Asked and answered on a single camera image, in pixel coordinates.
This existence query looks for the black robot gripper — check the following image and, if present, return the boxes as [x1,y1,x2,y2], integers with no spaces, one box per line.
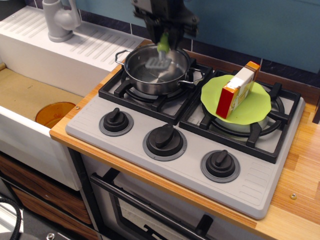
[131,0,200,50]

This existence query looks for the green handled grey spatula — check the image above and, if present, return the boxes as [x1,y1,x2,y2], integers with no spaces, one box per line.
[145,32,172,71]

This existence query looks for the red orange cracker box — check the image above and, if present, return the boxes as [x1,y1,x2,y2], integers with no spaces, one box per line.
[216,61,261,119]

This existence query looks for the stainless steel pot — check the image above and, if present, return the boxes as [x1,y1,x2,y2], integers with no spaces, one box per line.
[115,44,199,96]

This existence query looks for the left black stove knob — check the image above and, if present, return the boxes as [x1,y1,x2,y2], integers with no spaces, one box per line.
[99,107,134,137]

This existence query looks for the black stove knob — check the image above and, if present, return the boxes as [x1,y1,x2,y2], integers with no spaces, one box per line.
[99,107,134,137]
[200,149,241,184]
[142,123,188,162]

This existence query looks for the middle black stove knob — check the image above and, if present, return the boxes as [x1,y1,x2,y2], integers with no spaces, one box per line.
[142,123,188,162]

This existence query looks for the light green plate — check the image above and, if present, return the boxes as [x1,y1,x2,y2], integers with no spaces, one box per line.
[200,74,272,125]

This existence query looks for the grey toy stove top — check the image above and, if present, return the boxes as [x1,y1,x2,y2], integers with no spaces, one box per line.
[65,70,306,220]

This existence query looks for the right black stove knob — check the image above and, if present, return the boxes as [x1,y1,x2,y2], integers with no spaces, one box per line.
[200,149,241,184]

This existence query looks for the right black burner grate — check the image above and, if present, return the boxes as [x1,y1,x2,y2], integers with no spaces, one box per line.
[179,70,304,164]

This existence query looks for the black burner grate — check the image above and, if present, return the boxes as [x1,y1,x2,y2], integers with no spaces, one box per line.
[98,58,214,125]
[179,70,304,164]

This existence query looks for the left black burner grate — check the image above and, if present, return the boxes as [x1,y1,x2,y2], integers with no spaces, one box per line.
[98,58,214,125]

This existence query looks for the grey toy faucet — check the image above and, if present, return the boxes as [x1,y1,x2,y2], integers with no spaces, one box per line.
[42,0,81,43]

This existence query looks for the white toy sink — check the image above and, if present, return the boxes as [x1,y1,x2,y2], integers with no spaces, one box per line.
[0,6,142,191]

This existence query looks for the orange plastic bowl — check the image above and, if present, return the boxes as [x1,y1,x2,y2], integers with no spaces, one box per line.
[35,101,76,129]

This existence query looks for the wooden drawer fronts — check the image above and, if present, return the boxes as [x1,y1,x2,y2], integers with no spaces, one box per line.
[0,152,98,240]

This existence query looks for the black oven door handle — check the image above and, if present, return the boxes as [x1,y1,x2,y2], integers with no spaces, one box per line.
[90,173,213,240]

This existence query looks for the black braided cable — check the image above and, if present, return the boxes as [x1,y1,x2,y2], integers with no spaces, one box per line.
[0,197,25,240]

